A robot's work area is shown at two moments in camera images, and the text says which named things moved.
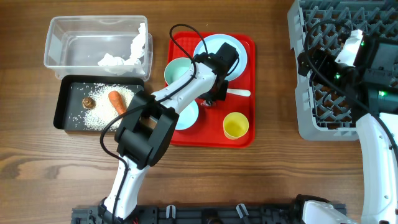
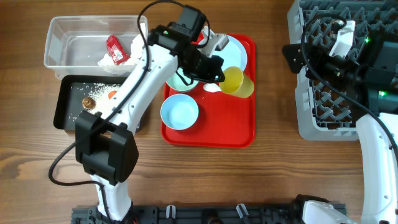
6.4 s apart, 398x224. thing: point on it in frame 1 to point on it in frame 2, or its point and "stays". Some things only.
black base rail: (198, 214) stays
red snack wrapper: (204, 103) to (115, 50)
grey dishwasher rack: (324, 111) stays
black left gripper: (221, 95) to (211, 76)
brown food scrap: (88, 103) stays
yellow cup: (235, 125) to (236, 83)
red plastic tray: (231, 123) stays
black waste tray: (87, 103) stays
